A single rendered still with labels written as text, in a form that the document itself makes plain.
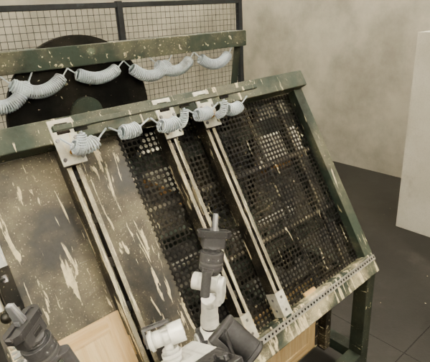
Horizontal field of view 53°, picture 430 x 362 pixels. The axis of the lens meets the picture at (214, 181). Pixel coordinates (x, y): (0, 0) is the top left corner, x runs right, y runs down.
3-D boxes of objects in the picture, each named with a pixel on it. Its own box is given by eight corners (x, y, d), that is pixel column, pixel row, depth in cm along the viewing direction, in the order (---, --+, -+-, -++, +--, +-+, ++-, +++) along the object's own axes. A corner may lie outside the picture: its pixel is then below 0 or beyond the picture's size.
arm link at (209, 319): (217, 294, 167) (217, 330, 176) (192, 301, 164) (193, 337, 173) (228, 312, 159) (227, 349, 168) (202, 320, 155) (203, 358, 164)
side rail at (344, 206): (350, 259, 267) (365, 256, 258) (281, 97, 272) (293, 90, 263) (357, 254, 272) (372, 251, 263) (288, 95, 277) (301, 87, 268)
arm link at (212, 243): (233, 234, 152) (230, 266, 154) (228, 228, 161) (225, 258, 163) (198, 233, 150) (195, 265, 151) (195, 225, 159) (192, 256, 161)
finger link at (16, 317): (13, 304, 110) (25, 321, 113) (3, 305, 111) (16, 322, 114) (9, 309, 108) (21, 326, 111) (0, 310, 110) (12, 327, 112)
